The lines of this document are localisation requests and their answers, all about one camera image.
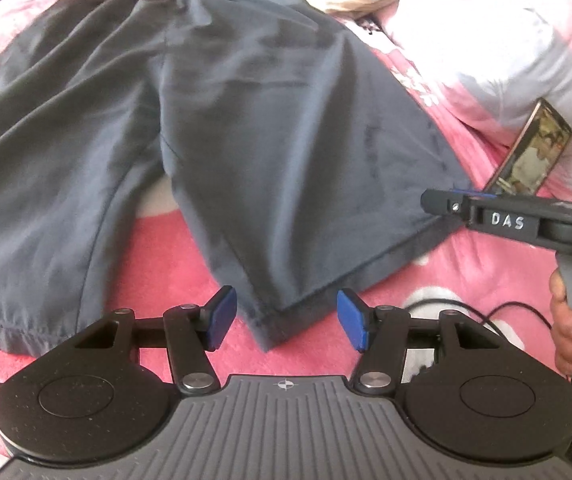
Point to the white pink pillow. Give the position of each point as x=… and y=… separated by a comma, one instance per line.
x=496, y=40

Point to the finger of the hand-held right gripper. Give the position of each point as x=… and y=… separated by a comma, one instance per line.
x=438, y=200

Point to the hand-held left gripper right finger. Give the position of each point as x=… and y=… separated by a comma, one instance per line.
x=351, y=321

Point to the dark grey shorts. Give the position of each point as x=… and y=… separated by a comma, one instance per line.
x=246, y=125

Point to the pink printed blanket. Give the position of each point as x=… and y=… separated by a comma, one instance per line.
x=471, y=265

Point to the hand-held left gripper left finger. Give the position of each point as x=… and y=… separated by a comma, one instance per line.
x=223, y=319

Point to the smartphone with lit screen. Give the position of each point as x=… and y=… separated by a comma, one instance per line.
x=531, y=152

